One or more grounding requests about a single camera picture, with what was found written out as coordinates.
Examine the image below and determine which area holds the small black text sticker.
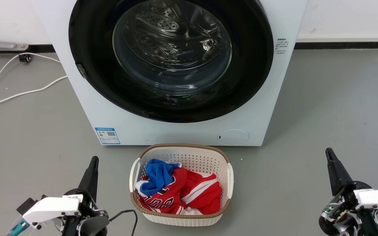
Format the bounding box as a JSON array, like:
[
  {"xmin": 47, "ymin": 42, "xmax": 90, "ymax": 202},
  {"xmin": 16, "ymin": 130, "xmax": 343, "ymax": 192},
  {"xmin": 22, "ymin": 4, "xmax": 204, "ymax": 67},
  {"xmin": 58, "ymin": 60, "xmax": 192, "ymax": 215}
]
[{"xmin": 275, "ymin": 38, "xmax": 288, "ymax": 55}]

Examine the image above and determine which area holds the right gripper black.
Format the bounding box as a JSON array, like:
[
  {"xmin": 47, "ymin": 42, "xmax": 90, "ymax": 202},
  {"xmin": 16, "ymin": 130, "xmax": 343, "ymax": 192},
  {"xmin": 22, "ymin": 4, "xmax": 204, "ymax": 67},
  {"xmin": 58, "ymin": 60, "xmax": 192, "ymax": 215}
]
[{"xmin": 319, "ymin": 148, "xmax": 378, "ymax": 236}]

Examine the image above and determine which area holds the white plastic laundry basket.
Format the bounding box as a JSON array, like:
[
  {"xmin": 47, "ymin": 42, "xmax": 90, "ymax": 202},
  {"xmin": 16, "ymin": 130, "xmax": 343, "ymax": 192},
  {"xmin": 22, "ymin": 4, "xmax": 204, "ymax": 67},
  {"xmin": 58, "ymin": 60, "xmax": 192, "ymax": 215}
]
[{"xmin": 129, "ymin": 143, "xmax": 234, "ymax": 227}]

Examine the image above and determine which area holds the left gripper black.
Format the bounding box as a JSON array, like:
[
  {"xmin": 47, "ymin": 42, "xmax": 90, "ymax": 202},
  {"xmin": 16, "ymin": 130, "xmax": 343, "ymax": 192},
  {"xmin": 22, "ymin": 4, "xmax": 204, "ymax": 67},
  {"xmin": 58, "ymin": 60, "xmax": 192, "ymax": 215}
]
[{"xmin": 61, "ymin": 156, "xmax": 109, "ymax": 236}]

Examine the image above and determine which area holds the blue garment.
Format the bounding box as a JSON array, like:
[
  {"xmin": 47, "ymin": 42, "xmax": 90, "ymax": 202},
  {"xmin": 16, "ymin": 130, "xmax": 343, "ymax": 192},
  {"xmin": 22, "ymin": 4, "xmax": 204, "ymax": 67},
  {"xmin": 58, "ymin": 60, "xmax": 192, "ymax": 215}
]
[{"xmin": 140, "ymin": 159, "xmax": 181, "ymax": 197}]

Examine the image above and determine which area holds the round white filter cover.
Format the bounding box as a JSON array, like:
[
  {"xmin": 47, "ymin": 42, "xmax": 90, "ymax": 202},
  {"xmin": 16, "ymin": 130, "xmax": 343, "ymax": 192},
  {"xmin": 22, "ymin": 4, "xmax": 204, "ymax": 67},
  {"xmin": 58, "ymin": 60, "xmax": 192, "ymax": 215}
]
[{"xmin": 217, "ymin": 129, "xmax": 250, "ymax": 146}]

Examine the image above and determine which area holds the blue energy label sticker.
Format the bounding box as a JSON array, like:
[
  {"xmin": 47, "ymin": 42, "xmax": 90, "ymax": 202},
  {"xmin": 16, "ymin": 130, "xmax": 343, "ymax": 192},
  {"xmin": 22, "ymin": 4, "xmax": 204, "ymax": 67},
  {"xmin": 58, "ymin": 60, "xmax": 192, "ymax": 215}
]
[{"xmin": 95, "ymin": 127, "xmax": 121, "ymax": 145}]

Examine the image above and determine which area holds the red basketball jersey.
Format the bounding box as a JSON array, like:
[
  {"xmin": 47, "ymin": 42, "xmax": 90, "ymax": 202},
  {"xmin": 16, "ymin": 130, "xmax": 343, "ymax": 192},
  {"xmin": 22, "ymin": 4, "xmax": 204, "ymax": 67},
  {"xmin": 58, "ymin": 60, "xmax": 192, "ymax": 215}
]
[{"xmin": 136, "ymin": 167, "xmax": 222, "ymax": 216}]

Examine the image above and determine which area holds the silver metal door hinge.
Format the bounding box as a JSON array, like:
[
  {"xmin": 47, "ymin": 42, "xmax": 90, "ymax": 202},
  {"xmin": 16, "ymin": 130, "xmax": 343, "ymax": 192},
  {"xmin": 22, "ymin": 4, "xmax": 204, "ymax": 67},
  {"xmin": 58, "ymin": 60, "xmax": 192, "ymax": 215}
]
[{"xmin": 76, "ymin": 63, "xmax": 88, "ymax": 79}]

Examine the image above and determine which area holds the black round glass washer door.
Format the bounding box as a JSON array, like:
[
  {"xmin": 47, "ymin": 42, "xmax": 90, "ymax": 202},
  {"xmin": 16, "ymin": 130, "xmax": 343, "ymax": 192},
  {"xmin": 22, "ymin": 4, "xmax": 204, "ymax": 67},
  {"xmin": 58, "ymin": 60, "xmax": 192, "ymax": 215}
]
[{"xmin": 68, "ymin": 0, "xmax": 274, "ymax": 123}]

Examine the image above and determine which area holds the teal cable connector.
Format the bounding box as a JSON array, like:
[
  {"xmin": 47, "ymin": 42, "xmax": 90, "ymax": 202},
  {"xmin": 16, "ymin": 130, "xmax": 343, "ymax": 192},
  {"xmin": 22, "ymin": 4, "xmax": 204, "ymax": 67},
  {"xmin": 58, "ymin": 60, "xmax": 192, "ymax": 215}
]
[{"xmin": 7, "ymin": 220, "xmax": 30, "ymax": 236}]

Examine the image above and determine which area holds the white front-load washing machine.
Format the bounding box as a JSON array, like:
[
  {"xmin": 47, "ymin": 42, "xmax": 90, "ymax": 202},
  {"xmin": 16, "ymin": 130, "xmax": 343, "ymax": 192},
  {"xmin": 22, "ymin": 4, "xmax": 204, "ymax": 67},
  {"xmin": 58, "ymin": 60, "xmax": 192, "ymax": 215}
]
[{"xmin": 33, "ymin": 0, "xmax": 309, "ymax": 147}]

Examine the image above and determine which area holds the grey metal floor bracket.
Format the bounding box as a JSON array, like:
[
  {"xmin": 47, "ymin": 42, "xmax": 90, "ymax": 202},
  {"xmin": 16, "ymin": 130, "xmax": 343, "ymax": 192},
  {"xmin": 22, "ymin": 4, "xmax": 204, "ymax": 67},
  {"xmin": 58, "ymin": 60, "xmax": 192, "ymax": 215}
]
[{"xmin": 0, "ymin": 33, "xmax": 29, "ymax": 51}]

